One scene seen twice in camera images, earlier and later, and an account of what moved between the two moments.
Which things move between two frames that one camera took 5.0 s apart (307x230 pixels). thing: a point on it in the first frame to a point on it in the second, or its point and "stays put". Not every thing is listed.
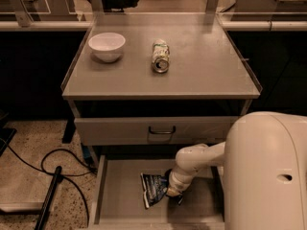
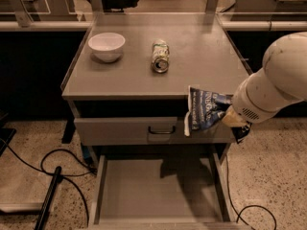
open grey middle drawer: (118, 201) stays put
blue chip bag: (154, 186) to (205, 110)
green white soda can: (160, 56) stays put
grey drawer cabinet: (140, 88) stays put
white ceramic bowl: (106, 46) stays put
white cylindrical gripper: (177, 185) to (247, 103)
